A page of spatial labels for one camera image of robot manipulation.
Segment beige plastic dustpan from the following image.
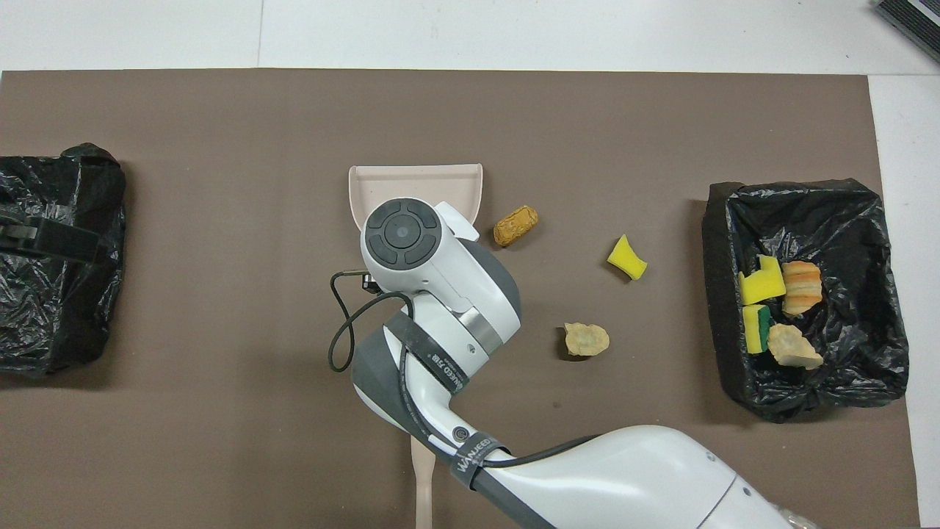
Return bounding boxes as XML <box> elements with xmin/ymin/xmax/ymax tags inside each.
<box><xmin>348</xmin><ymin>163</ymin><xmax>484</xmax><ymax>240</ymax></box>

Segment orange brown bread roll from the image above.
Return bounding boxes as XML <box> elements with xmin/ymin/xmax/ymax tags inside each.
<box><xmin>493</xmin><ymin>205</ymin><xmax>540</xmax><ymax>248</ymax></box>

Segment beige hand brush black bristles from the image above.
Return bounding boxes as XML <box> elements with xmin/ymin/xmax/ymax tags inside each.
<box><xmin>411</xmin><ymin>435</ymin><xmax>438</xmax><ymax>529</ymax></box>

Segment pale beige bread chunk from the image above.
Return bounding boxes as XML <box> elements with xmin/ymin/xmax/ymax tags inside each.
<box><xmin>563</xmin><ymin>322</ymin><xmax>611</xmax><ymax>359</ymax></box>
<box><xmin>766</xmin><ymin>323</ymin><xmax>825</xmax><ymax>370</ymax></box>

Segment yellow green scrub sponge piece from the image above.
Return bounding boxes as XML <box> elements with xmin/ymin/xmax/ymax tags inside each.
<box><xmin>738</xmin><ymin>255</ymin><xmax>787</xmax><ymax>306</ymax></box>
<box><xmin>742</xmin><ymin>303</ymin><xmax>773</xmax><ymax>356</ymax></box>

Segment beige orange bread chunk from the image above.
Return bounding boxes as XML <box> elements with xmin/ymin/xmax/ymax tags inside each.
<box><xmin>781</xmin><ymin>260</ymin><xmax>823</xmax><ymax>317</ymax></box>

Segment open bin with black bag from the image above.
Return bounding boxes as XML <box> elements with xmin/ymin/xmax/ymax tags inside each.
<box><xmin>701</xmin><ymin>178</ymin><xmax>911</xmax><ymax>424</ymax></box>

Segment box wrapped in black bag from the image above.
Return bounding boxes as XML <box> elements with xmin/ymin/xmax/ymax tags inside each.
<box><xmin>0</xmin><ymin>143</ymin><xmax>127</xmax><ymax>377</ymax></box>

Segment brown table mat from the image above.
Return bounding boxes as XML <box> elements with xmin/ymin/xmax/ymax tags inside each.
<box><xmin>0</xmin><ymin>69</ymin><xmax>922</xmax><ymax>529</ymax></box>

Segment dark grey ribbed object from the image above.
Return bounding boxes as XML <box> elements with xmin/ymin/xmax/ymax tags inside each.
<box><xmin>874</xmin><ymin>0</ymin><xmax>940</xmax><ymax>63</ymax></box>

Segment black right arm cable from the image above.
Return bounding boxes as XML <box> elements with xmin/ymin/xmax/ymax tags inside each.
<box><xmin>328</xmin><ymin>270</ymin><xmax>603</xmax><ymax>471</ymax></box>

